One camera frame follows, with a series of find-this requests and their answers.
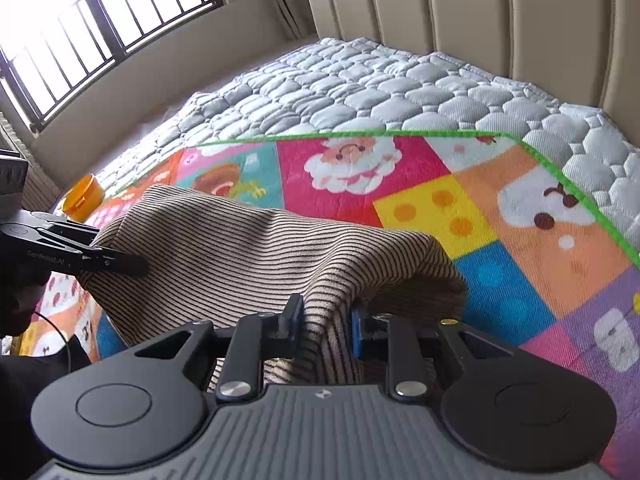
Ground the brown striped knit garment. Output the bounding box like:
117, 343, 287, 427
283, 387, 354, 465
79, 183, 469, 389

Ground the beige padded headboard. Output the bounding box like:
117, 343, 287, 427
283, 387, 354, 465
299, 0, 640, 147

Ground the colourful cartoon printed mat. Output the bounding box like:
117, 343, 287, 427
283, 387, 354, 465
14, 130, 640, 476

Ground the grey quilted mattress pad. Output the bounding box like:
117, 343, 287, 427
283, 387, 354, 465
88, 37, 640, 256

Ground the black barred window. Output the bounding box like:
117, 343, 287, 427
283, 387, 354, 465
0, 0, 227, 134

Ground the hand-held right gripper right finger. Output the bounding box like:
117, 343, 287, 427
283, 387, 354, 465
351, 303, 501, 404

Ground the thin black cable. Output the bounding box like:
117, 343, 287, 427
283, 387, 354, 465
30, 312, 72, 374

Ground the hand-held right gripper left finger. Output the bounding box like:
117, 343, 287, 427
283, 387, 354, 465
134, 293, 305, 403

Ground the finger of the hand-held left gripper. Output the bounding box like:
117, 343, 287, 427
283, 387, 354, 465
45, 228, 150, 278

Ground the orange plastic container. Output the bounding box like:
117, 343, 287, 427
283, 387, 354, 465
61, 174, 105, 223

